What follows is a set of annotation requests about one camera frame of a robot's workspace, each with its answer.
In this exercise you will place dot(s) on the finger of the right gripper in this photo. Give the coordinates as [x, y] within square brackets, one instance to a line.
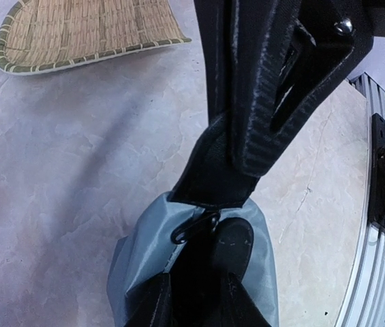
[269, 65]

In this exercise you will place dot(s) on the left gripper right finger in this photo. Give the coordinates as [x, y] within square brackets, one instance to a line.
[239, 309]

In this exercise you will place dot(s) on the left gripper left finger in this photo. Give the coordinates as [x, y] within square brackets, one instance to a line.
[151, 303]

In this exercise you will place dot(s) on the grey zip pouch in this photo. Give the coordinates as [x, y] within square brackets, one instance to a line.
[205, 227]

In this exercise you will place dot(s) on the woven bamboo tray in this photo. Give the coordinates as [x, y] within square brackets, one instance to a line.
[37, 37]

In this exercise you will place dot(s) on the aluminium front rail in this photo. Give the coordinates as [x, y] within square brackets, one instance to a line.
[364, 302]

